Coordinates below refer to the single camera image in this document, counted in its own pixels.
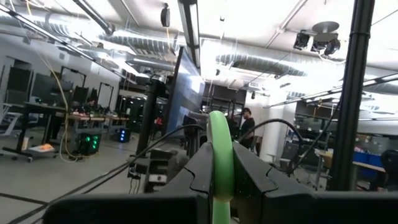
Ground person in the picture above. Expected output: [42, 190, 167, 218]
[238, 107, 257, 151]
[84, 97, 98, 115]

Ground black cable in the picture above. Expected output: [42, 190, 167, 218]
[5, 123, 206, 224]
[238, 118, 305, 175]

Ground blue storage bin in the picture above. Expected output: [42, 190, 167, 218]
[352, 150, 386, 170]

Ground silver air duct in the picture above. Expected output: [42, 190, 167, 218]
[215, 52, 308, 78]
[98, 30, 177, 58]

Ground computer tower blue lights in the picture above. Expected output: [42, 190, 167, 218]
[117, 126, 132, 144]

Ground black post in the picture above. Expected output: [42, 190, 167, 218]
[135, 74, 167, 157]

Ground black ceiling cable reel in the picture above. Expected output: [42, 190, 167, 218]
[160, 2, 172, 29]

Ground black ceiling camera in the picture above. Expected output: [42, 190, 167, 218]
[293, 32, 311, 51]
[310, 37, 342, 57]

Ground black desk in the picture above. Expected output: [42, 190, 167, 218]
[1, 101, 68, 163]

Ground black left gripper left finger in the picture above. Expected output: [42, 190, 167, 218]
[167, 141, 216, 200]

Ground white square column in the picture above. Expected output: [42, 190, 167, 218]
[260, 101, 298, 163]

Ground black office chair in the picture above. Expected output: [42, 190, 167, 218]
[379, 148, 398, 191]

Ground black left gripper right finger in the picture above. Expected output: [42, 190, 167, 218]
[231, 141, 315, 203]

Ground computer tower green lights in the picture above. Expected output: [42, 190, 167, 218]
[76, 133, 103, 157]

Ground wooden workbench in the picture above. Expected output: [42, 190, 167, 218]
[55, 112, 131, 138]

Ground grey ceiling disc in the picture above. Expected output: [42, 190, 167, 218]
[312, 21, 340, 34]

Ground yellow cable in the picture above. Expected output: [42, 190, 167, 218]
[26, 0, 80, 163]

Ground black equipment stack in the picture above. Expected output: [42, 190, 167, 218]
[126, 146, 191, 194]

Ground large grey display panel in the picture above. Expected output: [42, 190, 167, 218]
[166, 46, 206, 135]

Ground long ceiling light fixture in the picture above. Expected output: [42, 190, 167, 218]
[177, 0, 202, 68]

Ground orange object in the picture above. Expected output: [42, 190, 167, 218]
[28, 142, 59, 154]

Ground green handled scissors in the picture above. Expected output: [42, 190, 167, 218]
[206, 110, 236, 224]

